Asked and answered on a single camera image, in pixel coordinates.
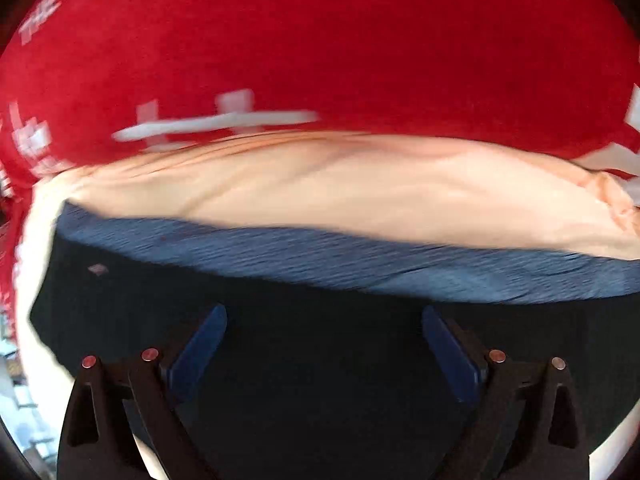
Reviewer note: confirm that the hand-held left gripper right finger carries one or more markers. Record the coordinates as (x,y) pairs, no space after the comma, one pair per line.
(452,355)

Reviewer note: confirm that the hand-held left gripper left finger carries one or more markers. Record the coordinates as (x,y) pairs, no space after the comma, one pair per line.
(197,355)

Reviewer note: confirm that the black pants with blue waistband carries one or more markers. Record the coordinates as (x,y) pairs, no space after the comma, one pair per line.
(320,360)

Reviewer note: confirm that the peach blanket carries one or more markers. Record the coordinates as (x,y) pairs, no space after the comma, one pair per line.
(350,185)

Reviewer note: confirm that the red printed blanket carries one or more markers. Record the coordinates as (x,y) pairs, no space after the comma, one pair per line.
(325,45)

